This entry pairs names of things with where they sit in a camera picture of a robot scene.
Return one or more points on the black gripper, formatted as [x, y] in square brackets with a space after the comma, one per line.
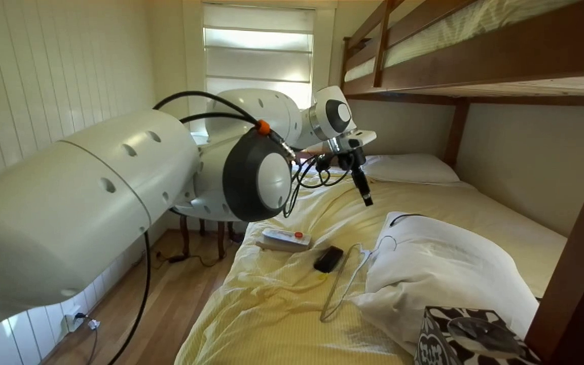
[343, 161]

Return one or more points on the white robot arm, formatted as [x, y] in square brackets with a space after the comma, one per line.
[69, 204]

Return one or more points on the flat white pillow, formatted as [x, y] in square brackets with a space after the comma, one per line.
[411, 166]

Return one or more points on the large white pillow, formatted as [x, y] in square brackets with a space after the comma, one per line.
[441, 277]

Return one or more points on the black remote control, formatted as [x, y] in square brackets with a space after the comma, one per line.
[327, 259]

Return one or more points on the paperback book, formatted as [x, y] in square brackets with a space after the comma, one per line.
[282, 238]

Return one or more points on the yellow bed blanket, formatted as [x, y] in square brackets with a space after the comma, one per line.
[272, 305]

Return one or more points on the brown wooden legged stool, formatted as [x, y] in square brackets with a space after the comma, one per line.
[222, 240]

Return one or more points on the white window blind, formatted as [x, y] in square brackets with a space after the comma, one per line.
[258, 48]

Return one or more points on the cream bunk mattress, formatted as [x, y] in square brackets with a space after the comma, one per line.
[454, 23]

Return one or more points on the grey patterned cloth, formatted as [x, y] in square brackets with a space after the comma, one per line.
[472, 337]

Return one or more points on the wooden bunk bed frame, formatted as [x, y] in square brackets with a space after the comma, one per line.
[508, 58]

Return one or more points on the white wall outlet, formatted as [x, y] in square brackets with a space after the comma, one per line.
[74, 326]

